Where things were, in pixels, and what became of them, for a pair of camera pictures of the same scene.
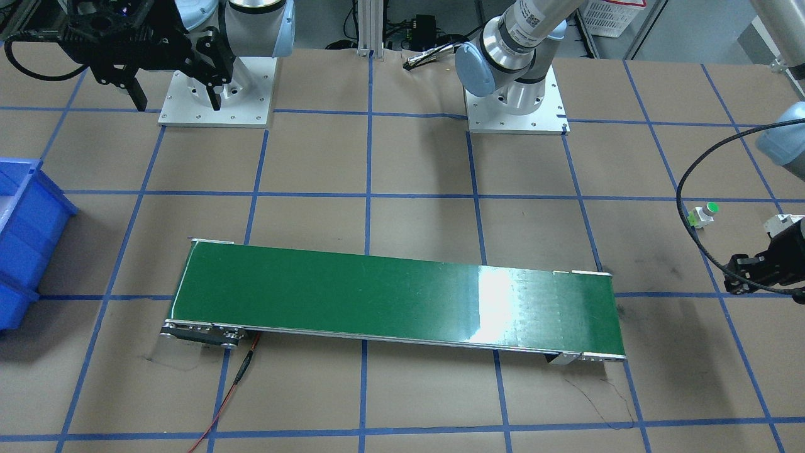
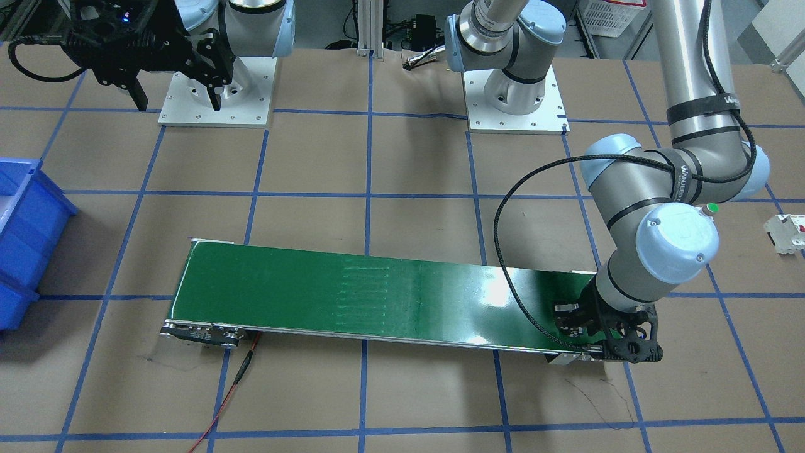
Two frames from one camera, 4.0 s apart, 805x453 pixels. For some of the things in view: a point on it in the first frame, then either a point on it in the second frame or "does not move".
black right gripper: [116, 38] does not move
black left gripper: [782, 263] -> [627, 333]
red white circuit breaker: [781, 221] does not move
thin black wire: [618, 391] does not move
